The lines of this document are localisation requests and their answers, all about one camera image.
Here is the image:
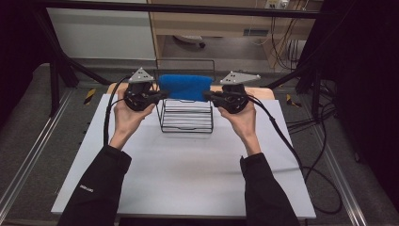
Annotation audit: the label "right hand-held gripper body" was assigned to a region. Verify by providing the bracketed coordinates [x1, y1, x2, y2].
[212, 71, 262, 115]

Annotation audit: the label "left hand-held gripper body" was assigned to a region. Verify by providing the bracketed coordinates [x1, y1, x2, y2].
[122, 66, 158, 112]

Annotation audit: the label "blue towel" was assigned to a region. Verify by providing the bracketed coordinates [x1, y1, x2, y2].
[157, 73, 215, 103]

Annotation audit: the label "black wire rack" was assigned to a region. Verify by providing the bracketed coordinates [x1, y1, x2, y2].
[154, 57, 217, 135]

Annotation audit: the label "person's right hand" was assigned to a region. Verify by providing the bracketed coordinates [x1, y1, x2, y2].
[216, 99, 259, 144]

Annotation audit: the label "person's left hand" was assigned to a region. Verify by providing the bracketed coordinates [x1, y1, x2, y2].
[113, 88, 157, 143]

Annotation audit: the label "yellow black tape strip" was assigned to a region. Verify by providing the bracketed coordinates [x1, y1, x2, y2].
[285, 93, 303, 108]
[83, 88, 98, 106]

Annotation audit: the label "white chair base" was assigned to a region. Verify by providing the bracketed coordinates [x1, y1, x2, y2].
[172, 34, 207, 49]

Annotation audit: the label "wooden desk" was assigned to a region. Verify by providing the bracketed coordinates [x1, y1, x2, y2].
[146, 0, 324, 70]

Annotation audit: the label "white cabinet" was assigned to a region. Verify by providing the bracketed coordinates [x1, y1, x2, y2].
[46, 7, 157, 61]

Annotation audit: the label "black metal stand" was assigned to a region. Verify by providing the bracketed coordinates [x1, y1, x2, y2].
[32, 8, 113, 118]
[263, 60, 326, 122]

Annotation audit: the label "black metal crossbar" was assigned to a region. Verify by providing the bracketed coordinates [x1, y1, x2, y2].
[29, 0, 322, 20]

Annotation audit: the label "white power strip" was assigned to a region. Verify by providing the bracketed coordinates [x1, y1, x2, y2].
[264, 0, 290, 10]

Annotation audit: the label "black curtain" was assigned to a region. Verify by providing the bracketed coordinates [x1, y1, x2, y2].
[0, 0, 49, 128]
[319, 0, 399, 206]

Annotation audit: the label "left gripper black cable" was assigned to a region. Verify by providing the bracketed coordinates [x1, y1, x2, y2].
[103, 74, 132, 147]

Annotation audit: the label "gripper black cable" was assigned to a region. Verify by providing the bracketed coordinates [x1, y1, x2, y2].
[247, 93, 343, 217]
[103, 74, 132, 147]

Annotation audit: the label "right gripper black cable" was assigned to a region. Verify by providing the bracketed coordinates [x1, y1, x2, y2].
[247, 93, 343, 217]

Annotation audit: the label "hanging black cables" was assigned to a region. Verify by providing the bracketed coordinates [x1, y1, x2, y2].
[270, 16, 308, 72]

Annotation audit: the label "bundle of black floor cables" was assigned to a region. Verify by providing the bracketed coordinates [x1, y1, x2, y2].
[286, 79, 339, 134]

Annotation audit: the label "aluminium rail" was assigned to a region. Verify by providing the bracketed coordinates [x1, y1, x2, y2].
[0, 89, 75, 215]
[312, 124, 369, 226]

